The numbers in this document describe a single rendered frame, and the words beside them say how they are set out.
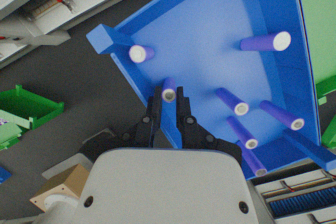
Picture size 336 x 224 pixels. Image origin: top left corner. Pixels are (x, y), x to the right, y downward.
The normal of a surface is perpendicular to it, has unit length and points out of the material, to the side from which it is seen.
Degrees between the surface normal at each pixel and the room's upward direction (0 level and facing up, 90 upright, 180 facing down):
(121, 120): 0
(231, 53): 0
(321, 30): 0
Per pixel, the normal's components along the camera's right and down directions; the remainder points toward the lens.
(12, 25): 0.93, -0.33
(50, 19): 0.08, 0.59
